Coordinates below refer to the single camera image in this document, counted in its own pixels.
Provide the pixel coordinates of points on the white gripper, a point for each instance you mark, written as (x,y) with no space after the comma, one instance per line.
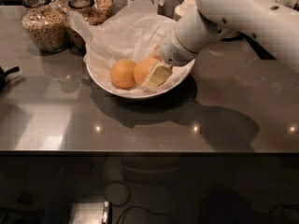
(173,51)

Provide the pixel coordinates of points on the orange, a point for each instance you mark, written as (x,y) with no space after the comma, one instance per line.
(122,73)
(142,69)

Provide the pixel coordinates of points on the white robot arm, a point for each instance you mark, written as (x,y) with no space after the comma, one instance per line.
(273,26)

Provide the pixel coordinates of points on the white ceramic bowl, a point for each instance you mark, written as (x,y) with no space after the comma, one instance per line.
(114,40)

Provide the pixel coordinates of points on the white crumpled paper liner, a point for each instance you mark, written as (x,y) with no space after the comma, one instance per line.
(129,14)

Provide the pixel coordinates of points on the tall stack of paper bowls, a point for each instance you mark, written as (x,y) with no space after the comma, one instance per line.
(181,9)

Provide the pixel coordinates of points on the short stack of paper bowls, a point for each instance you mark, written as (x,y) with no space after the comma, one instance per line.
(232,35)

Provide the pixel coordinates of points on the back glass cereal jar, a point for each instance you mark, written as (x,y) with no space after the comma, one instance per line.
(104,9)

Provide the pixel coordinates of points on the middle glass cereal jar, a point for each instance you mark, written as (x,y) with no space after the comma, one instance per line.
(78,6)

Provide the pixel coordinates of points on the black rubber mat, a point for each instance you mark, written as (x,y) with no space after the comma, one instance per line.
(262,53)

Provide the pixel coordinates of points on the large glass cereal jar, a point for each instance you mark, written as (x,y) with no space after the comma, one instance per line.
(44,25)

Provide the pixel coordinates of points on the metal box under table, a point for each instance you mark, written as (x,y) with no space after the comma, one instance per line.
(90,213)

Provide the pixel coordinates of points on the black handle at left edge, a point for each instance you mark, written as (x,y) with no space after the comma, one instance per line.
(5,74)

